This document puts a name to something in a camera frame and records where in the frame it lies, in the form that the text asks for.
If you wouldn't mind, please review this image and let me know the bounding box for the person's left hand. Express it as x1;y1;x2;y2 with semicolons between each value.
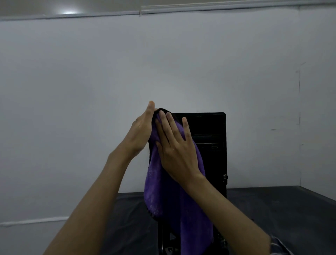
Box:
110;101;156;161

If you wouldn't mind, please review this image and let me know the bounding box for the person's right hand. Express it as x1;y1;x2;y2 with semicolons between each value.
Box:
154;111;206;185

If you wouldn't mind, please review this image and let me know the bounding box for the purple microfibre cloth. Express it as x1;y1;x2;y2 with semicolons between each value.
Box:
143;108;214;255

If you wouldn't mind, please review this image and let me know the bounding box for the person's left forearm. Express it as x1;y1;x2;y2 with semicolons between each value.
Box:
43;154;132;255

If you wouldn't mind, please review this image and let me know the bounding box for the person's right forearm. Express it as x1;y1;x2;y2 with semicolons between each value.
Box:
182;173;272;255

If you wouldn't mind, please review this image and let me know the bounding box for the black computer tower case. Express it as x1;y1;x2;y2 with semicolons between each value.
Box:
157;112;228;255

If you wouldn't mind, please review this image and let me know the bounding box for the dark grey table cover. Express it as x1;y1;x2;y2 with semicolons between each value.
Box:
101;186;336;255

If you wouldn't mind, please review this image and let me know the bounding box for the striped shirt sleeve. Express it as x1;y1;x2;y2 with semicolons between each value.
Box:
270;235;294;255

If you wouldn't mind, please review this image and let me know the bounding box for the long white wall trunking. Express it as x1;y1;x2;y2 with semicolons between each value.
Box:
0;1;336;21

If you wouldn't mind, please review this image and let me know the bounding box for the short white wall trunking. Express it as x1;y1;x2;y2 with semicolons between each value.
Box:
0;216;69;227

